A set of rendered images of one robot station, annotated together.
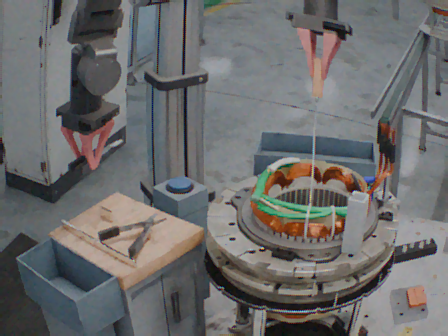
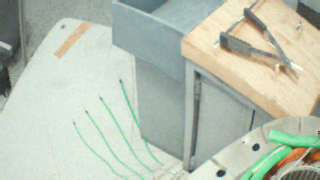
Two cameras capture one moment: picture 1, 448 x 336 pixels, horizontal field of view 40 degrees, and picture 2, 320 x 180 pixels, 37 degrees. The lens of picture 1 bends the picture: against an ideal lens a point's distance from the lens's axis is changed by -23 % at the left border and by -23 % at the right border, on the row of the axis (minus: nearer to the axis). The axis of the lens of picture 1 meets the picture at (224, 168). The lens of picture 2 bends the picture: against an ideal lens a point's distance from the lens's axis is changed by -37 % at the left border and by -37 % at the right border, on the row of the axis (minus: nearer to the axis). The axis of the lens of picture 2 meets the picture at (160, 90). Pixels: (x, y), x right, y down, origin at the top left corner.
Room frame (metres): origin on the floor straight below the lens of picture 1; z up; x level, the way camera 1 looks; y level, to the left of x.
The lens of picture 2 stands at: (0.86, -0.34, 1.58)
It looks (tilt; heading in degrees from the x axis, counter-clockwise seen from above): 51 degrees down; 94
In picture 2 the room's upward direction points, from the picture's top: 2 degrees counter-clockwise
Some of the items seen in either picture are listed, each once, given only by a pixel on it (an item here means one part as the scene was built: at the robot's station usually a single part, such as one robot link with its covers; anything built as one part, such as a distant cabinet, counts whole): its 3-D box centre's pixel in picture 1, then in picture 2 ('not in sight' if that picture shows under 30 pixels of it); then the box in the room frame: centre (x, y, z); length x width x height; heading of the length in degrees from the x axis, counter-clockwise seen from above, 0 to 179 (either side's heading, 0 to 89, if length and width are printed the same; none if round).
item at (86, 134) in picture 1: (87, 138); not in sight; (0.99, 0.21, 1.22); 0.07 x 0.07 x 0.09; 55
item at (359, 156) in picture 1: (316, 212); not in sight; (1.30, -0.18, 0.92); 0.25 x 0.11 x 0.28; 81
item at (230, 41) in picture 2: (135, 247); (236, 44); (0.91, 0.13, 1.09); 0.04 x 0.01 x 0.02; 159
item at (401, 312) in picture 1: (409, 303); not in sight; (1.08, -0.41, 0.79); 0.12 x 0.09 x 0.02; 0
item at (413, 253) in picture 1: (413, 250); not in sight; (1.31, -0.46, 0.79); 0.15 x 0.05 x 0.02; 98
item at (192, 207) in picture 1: (182, 247); not in sight; (1.20, 0.08, 0.91); 0.07 x 0.07 x 0.25; 45
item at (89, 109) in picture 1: (85, 96); not in sight; (0.99, 0.21, 1.30); 0.10 x 0.07 x 0.07; 55
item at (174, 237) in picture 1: (119, 238); (281, 49); (0.98, 0.16, 1.05); 0.20 x 0.19 x 0.02; 144
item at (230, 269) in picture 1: (250, 277); not in sight; (0.88, -0.04, 1.06); 0.09 x 0.04 x 0.01; 60
